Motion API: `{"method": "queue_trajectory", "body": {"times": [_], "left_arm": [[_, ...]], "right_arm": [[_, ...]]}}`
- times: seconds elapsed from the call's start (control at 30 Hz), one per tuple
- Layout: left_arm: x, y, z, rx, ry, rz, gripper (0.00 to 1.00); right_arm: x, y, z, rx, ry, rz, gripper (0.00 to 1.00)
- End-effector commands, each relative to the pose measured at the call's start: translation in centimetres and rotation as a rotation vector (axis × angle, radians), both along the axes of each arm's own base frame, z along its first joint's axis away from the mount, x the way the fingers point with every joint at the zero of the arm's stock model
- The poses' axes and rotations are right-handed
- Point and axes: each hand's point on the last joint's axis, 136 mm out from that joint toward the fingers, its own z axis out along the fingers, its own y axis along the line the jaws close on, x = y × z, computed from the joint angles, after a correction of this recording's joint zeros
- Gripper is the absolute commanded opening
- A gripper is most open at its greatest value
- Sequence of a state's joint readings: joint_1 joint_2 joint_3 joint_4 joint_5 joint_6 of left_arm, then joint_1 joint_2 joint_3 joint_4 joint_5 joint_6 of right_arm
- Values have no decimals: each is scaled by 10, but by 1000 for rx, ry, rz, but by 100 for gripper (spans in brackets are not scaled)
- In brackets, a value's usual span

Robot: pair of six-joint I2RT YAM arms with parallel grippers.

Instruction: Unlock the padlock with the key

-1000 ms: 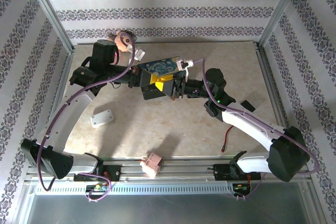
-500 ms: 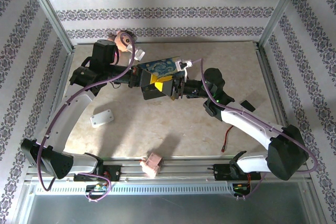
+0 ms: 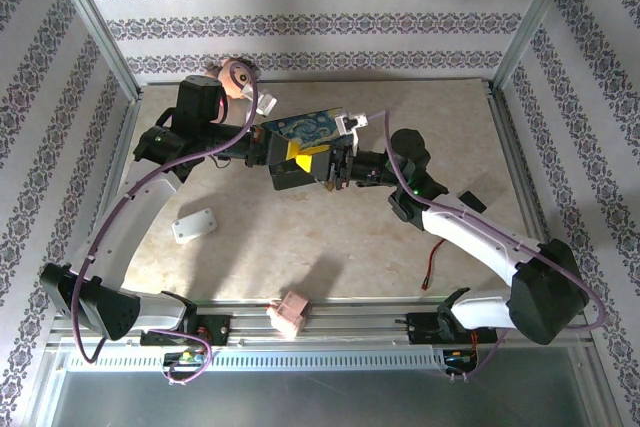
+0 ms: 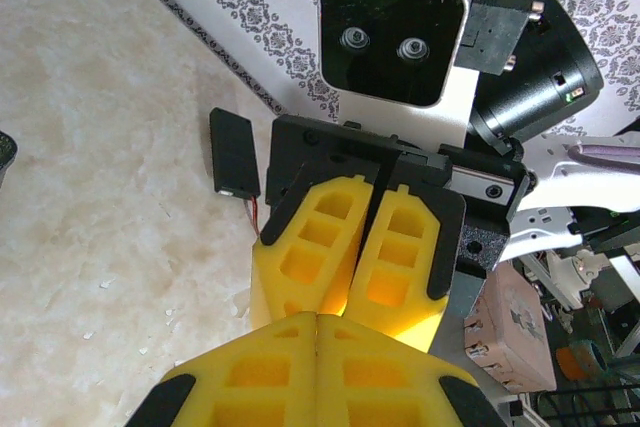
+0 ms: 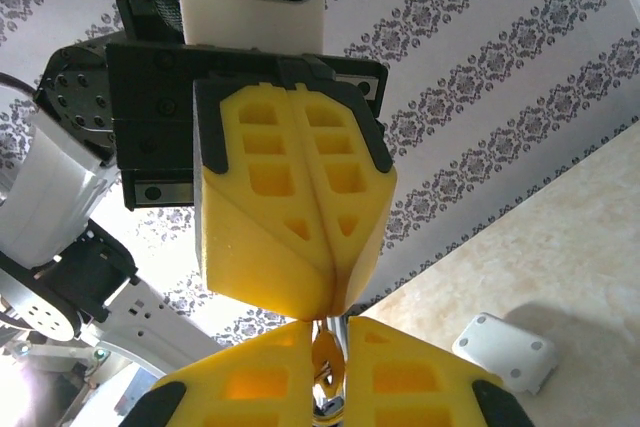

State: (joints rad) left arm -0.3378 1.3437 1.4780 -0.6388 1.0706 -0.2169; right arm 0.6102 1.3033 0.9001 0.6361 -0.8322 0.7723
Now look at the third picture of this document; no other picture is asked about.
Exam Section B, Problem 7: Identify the starry night painted box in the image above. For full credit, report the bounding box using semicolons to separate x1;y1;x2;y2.
262;106;359;192

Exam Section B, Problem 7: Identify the white slotted cable duct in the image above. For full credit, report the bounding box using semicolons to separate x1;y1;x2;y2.
58;344;449;372

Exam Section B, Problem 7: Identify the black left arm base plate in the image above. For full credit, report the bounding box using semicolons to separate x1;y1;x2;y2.
140;314;232;347

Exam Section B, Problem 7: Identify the plush doll in pink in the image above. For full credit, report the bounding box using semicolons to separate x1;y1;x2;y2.
207;57;261;98

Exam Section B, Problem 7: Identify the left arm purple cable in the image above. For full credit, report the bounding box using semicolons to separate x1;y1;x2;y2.
69;60;261;387

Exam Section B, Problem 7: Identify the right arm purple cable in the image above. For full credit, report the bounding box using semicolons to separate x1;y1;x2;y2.
364;109;607;383

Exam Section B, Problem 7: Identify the aluminium left corner post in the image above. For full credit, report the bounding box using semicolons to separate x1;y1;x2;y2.
42;0;145;103

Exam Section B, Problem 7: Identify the aluminium right corner post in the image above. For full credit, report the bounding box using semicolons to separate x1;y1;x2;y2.
491;0;586;96

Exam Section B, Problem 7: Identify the white rest plate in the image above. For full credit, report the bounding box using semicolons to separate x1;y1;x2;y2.
171;206;220;246

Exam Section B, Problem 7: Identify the grey metal sheet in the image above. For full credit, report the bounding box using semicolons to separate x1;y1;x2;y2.
47;369;594;427

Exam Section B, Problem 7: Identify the black rest block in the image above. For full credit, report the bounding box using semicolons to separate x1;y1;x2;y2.
459;190;489;214

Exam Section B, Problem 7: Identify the aluminium left side rail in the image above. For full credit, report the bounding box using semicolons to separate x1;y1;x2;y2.
69;89;146;311

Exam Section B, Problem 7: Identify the aluminium right side rail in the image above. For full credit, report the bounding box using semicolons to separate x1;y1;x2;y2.
484;79;571;308

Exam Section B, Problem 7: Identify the red and black wire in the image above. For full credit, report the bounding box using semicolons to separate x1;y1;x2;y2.
419;238;448;292

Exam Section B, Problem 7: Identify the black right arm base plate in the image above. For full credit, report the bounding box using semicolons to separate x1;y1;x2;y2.
407;311;501;346

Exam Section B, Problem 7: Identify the aluminium front rail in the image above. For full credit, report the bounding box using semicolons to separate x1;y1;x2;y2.
47;296;596;348

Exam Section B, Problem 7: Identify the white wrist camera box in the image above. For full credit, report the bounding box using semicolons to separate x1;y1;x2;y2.
333;110;370;151
240;86;279;117

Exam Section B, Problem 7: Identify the aluminium rail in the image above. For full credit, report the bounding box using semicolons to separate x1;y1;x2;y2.
69;89;146;311
484;79;571;308
47;296;596;348

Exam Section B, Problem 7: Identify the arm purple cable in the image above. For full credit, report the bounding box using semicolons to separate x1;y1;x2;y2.
69;60;261;387
364;109;607;383

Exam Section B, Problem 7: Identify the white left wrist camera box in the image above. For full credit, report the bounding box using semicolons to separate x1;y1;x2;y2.
240;86;279;117

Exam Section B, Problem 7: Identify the pink block on rail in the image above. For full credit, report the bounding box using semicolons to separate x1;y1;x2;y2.
266;290;312;340

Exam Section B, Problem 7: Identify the aluminium corner post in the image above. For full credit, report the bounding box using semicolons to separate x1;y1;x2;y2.
491;0;586;96
42;0;145;103

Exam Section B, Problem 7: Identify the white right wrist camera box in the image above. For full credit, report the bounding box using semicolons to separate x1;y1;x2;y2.
333;110;370;151

